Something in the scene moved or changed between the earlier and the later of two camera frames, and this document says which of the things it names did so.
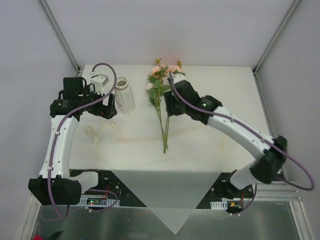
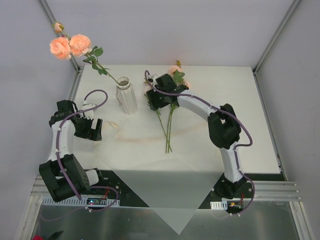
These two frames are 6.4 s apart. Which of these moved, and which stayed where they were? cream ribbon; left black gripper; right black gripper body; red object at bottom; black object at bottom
Moved: right black gripper body; left black gripper; cream ribbon
Stayed: black object at bottom; red object at bottom
